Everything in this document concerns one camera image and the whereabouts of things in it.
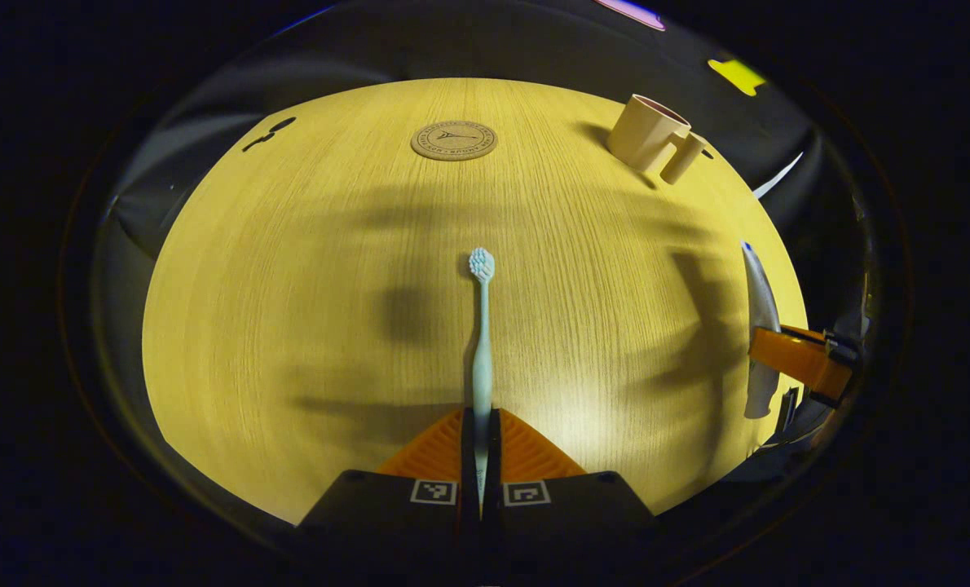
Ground black backdrop cloth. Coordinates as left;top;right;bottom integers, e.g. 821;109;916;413
86;0;881;457

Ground white toothpaste tube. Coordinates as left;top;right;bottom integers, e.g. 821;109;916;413
739;241;782;420

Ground pale green toothbrush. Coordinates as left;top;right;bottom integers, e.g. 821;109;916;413
467;247;496;519

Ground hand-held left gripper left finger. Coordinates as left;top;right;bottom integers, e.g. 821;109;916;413
296;408;481;563

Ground round brown coaster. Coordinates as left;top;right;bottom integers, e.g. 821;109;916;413
410;120;499;161

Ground beige cup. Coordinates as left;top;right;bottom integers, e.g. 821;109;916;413
606;94;708;185

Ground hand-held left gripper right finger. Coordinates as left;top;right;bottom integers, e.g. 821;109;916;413
483;408;655;563

